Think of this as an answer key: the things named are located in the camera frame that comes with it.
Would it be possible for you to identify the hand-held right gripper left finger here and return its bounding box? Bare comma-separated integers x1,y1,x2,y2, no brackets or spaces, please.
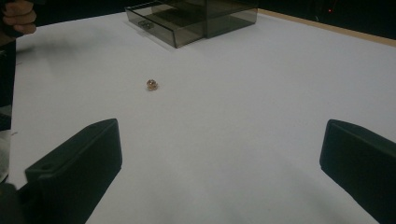
24,118,123,224

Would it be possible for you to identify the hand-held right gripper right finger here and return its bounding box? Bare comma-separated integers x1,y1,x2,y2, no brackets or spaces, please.
318,119,396,224

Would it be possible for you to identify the smoky transparent drawer box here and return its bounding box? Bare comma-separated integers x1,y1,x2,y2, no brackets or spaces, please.
157,0,259,40

